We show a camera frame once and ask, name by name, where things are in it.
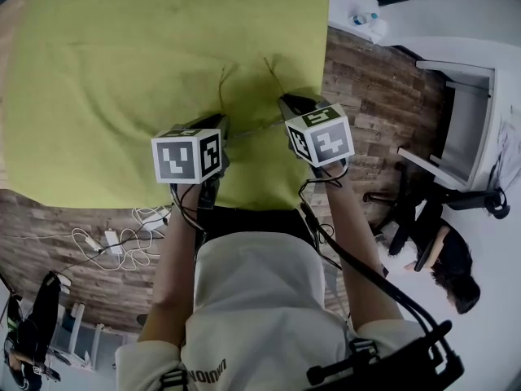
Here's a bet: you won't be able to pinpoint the white power strip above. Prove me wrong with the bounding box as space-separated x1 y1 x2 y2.
103 228 123 256

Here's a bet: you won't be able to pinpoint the white desk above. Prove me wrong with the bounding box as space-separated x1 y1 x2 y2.
396 57 521 191

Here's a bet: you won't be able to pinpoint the green tablecloth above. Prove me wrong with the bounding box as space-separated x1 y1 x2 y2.
2 0 331 211

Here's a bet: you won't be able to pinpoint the clear-framed eyeglasses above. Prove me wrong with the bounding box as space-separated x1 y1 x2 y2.
217 55 290 140

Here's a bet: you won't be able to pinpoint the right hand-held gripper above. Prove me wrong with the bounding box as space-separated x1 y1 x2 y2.
276 94 355 178

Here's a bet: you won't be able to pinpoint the person's left forearm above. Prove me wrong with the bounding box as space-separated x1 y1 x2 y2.
136 183 204 344

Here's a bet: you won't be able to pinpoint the person's white t-shirt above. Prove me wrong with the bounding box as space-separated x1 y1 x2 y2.
116 232 428 391

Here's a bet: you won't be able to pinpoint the thin black cable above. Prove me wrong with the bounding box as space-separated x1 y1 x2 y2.
299 165 351 203
169 181 204 235

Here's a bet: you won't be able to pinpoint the white power adapter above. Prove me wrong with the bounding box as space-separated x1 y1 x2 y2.
138 205 172 231

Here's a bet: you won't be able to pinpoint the black chest pack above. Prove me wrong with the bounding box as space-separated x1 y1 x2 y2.
304 319 465 391

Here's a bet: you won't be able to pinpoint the white cable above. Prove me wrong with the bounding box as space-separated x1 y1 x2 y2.
71 205 172 272

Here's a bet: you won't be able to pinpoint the white shelf unit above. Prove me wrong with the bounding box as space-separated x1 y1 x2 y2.
48 301 139 372

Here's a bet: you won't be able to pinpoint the person's black trousers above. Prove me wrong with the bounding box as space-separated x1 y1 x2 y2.
199 205 317 252

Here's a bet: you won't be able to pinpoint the clear water bottle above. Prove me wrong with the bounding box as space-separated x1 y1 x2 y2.
349 11 379 27

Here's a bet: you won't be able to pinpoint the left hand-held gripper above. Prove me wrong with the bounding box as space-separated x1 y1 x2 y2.
151 113 234 211

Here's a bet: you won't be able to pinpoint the thick black cable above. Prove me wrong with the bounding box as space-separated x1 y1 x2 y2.
299 201 449 341

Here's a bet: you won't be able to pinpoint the crumpled white tissue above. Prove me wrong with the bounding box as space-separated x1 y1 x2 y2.
368 16 390 44

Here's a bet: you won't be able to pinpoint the person's right forearm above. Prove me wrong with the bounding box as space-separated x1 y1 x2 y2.
323 163 404 325

